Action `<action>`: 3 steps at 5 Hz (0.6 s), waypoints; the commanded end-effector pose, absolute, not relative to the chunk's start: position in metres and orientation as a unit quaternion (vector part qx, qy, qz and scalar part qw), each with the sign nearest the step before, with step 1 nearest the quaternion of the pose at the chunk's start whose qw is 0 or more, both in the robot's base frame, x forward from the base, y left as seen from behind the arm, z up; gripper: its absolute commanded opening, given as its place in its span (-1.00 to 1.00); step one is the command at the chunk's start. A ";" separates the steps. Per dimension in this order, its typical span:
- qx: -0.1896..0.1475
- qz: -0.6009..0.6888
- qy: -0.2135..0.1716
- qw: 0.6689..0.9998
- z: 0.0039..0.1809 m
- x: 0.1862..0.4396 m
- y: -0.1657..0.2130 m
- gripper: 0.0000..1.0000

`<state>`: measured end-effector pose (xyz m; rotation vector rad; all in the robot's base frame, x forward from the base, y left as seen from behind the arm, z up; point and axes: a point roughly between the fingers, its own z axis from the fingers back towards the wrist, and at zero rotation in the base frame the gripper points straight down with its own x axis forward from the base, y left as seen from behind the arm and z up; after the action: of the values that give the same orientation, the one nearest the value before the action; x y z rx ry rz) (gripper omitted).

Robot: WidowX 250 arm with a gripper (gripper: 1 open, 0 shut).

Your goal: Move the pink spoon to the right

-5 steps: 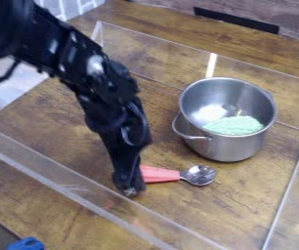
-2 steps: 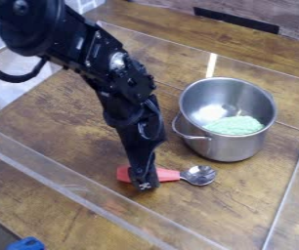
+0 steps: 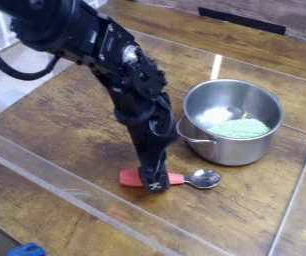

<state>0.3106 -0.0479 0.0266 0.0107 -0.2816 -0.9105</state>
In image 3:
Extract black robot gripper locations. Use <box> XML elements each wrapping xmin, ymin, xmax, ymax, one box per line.
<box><xmin>108</xmin><ymin>88</ymin><xmax>178</xmax><ymax>192</ymax></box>

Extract pink handled metal spoon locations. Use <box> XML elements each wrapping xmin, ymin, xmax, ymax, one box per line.
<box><xmin>120</xmin><ymin>168</ymin><xmax>222</xmax><ymax>189</ymax></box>

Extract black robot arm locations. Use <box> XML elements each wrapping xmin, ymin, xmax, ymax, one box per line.
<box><xmin>0</xmin><ymin>0</ymin><xmax>178</xmax><ymax>192</ymax></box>

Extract green food lump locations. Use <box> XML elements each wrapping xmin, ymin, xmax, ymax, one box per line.
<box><xmin>208</xmin><ymin>119</ymin><xmax>271</xmax><ymax>138</ymax></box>

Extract stainless steel pot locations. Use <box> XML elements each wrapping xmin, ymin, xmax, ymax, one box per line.
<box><xmin>176</xmin><ymin>79</ymin><xmax>283</xmax><ymax>166</ymax></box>

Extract blue object at corner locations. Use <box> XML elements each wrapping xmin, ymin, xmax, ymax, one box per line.
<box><xmin>5</xmin><ymin>242</ymin><xmax>47</xmax><ymax>256</ymax></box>

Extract black strip on table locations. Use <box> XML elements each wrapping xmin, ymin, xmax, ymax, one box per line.
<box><xmin>198</xmin><ymin>7</ymin><xmax>287</xmax><ymax>35</ymax></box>

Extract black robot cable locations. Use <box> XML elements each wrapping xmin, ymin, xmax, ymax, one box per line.
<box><xmin>0</xmin><ymin>19</ymin><xmax>63</xmax><ymax>82</ymax></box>

